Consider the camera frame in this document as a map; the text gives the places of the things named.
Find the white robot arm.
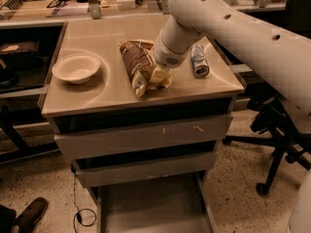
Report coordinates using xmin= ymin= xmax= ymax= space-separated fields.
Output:
xmin=155 ymin=0 xmax=311 ymax=233

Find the black office chair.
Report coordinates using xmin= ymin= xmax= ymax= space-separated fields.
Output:
xmin=223 ymin=0 xmax=311 ymax=195

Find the black coiled spring tool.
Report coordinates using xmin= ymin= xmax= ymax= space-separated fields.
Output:
xmin=0 ymin=0 xmax=22 ymax=20

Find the open bottom grey drawer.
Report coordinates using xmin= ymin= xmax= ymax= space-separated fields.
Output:
xmin=97 ymin=174 xmax=217 ymax=233

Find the black floor cable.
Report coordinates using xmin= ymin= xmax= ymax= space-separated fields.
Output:
xmin=71 ymin=172 xmax=98 ymax=233

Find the brown shoe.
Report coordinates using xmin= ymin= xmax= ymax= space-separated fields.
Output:
xmin=10 ymin=197 xmax=49 ymax=233

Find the silver blue soda can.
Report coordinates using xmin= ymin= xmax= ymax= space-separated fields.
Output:
xmin=190 ymin=45 xmax=210 ymax=78

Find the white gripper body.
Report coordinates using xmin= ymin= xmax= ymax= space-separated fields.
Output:
xmin=153 ymin=32 xmax=189 ymax=68

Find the brown chip bag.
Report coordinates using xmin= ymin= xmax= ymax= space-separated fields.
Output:
xmin=119 ymin=40 xmax=160 ymax=97

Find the middle grey drawer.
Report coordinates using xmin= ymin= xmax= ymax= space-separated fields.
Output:
xmin=76 ymin=151 xmax=217 ymax=187

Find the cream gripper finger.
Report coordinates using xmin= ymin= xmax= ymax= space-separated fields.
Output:
xmin=148 ymin=66 xmax=172 ymax=89

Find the grey drawer cabinet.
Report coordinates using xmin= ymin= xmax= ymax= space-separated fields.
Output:
xmin=37 ymin=13 xmax=247 ymax=233

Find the top grey drawer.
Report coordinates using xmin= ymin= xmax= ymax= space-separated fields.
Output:
xmin=54 ymin=114 xmax=232 ymax=160

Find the white paper bowl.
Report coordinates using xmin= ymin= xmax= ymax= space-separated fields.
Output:
xmin=52 ymin=53 xmax=101 ymax=84

